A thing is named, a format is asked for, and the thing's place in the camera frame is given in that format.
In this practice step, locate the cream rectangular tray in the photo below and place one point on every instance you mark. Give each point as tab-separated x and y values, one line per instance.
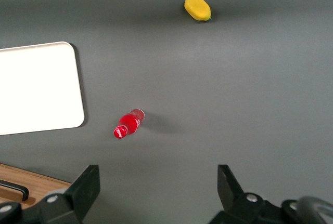
39	89

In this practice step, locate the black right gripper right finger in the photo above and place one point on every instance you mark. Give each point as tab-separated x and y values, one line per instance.
231	198

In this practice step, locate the wooden two-drawer cabinet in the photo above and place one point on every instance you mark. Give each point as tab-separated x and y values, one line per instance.
39	182

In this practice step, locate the small red bottle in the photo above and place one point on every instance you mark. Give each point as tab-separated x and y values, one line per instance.
128	124

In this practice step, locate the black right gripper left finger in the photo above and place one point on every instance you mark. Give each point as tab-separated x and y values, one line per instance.
83	190

